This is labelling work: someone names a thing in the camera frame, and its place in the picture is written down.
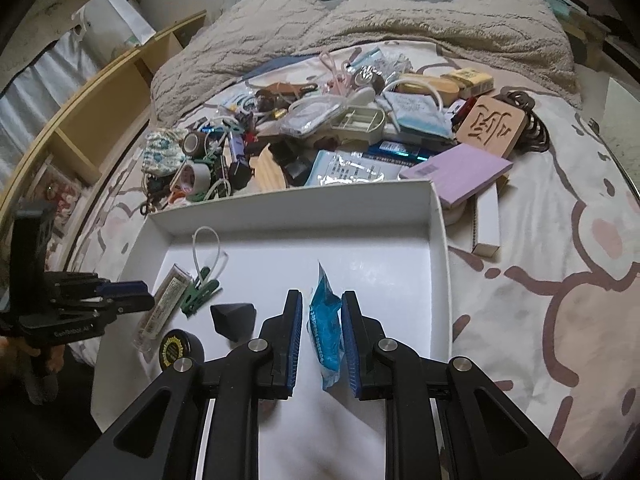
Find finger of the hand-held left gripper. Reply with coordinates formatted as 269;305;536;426
102;295;156;317
95;281;151;297

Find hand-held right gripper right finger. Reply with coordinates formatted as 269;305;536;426
342;291;583;480

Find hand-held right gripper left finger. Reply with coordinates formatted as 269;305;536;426
65;290;304;480

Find black cone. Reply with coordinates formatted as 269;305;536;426
210;302;256;346

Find black tape roll yellow label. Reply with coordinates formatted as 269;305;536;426
159;329;205;368

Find green clothespin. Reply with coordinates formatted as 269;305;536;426
181;280;223;316

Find white cable tie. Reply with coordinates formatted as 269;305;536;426
192;227;231;281

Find white cardboard box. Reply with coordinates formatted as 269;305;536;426
92;177;453;480

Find person's left hand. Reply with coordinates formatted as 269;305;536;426
0;335;67;376

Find beige tape roll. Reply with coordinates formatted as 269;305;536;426
177;160;213;193

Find green white crochet pouch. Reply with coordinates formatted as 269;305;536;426
142;127;188;178

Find brown tape roll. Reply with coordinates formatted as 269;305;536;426
182;132;211;156

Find black box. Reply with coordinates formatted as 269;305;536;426
227;160;251;191

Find light blue foil packet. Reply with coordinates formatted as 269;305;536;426
305;150;401;188

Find round wooden disc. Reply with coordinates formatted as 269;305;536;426
255;144;293;192

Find long white small box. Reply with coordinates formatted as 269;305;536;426
472;182;501;256

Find wooden headboard shelf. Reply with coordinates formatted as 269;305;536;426
0;10;208;221

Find dark blue flat box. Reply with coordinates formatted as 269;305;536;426
367;140;433;163

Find purple sticky note pad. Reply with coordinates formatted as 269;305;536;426
400;142;515;208

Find silver curtain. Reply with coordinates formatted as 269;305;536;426
0;35;101;176

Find beige plastic case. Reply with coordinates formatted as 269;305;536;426
330;105;387;143

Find clear pouch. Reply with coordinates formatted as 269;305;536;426
280;97;346;138

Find blue face mask pack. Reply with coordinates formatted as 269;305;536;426
385;92;451;138

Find carved wooden plaque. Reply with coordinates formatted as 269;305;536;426
455;95;531;158

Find oval wooden box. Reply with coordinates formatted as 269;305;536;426
395;74;461;106

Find round metal tin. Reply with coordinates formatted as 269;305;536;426
352;67;383;91

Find pink plastic hanger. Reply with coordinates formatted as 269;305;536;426
317;50;351;93

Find white paper bag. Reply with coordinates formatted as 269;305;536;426
72;0;156;51

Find yellow box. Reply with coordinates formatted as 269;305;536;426
442;71;493;98

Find stack of brown rings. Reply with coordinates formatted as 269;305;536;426
500;87;551;153

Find beige fuzzy blanket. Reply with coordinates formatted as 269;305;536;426
150;0;583;121

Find stack of books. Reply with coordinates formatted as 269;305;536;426
555;0;616;71

